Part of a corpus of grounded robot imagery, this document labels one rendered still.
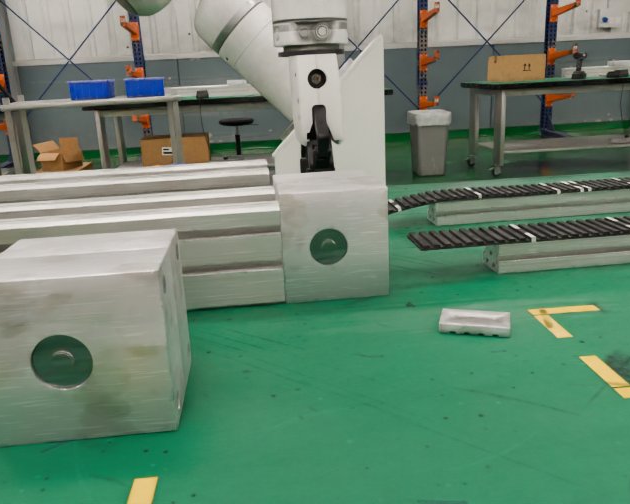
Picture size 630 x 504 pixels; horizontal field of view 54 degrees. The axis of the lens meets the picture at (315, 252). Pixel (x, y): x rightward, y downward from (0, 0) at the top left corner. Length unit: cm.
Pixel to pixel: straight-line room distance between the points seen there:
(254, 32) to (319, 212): 64
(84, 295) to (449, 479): 20
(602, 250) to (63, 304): 48
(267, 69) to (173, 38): 721
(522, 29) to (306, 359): 849
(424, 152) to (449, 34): 313
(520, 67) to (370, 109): 498
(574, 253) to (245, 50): 68
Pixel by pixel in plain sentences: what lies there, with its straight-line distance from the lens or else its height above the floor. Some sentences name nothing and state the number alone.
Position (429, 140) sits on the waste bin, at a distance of 564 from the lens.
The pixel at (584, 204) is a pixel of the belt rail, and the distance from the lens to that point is 85.
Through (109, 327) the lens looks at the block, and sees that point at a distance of 35.
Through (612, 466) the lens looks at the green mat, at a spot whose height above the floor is 78.
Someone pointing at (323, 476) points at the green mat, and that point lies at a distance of 32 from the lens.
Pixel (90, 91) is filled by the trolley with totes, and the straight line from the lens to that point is 369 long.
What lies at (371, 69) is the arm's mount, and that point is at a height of 96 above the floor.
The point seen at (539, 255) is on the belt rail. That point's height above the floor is 79.
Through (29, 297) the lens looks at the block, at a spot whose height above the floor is 87.
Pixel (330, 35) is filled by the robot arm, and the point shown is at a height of 100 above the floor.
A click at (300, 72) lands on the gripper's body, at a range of 70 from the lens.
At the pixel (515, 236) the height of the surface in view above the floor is 81.
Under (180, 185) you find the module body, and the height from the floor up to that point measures 86.
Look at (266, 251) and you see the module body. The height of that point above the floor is 83.
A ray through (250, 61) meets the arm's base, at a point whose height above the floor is 99.
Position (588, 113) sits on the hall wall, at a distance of 927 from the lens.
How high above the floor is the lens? 97
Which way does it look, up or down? 16 degrees down
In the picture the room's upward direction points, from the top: 3 degrees counter-clockwise
